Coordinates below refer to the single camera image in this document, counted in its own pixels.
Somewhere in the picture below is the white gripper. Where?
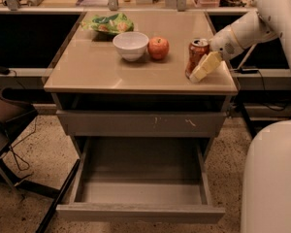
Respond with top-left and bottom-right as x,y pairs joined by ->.
189,25 -> 243,83

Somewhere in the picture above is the red coke can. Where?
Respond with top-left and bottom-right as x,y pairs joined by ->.
185,38 -> 210,77

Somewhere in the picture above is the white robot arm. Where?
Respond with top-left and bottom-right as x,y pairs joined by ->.
189,0 -> 291,233

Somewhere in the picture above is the grey drawer cabinet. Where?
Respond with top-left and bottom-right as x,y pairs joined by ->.
45,11 -> 238,138

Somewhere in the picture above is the open grey middle drawer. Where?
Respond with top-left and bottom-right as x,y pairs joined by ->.
57,137 -> 225,224

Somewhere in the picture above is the black power adapter right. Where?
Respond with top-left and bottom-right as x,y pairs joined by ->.
240,66 -> 259,74

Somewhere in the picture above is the black power adapter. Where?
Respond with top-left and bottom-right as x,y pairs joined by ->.
0,66 -> 10,75
240,66 -> 259,74

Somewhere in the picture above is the white leaning stick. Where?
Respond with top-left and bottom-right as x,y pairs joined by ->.
236,44 -> 257,71

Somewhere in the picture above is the red apple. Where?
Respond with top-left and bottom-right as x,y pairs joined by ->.
147,37 -> 169,60

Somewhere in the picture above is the white bowl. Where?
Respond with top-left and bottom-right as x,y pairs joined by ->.
113,31 -> 149,61

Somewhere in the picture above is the green chip bag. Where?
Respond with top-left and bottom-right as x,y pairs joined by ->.
81,13 -> 134,35

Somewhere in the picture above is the black power adapter left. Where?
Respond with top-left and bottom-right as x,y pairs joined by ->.
0,66 -> 10,75

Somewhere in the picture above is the brown office chair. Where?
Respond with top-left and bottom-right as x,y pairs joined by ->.
0,88 -> 59,198

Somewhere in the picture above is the black pole on floor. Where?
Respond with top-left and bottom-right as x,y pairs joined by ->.
35,159 -> 80,233

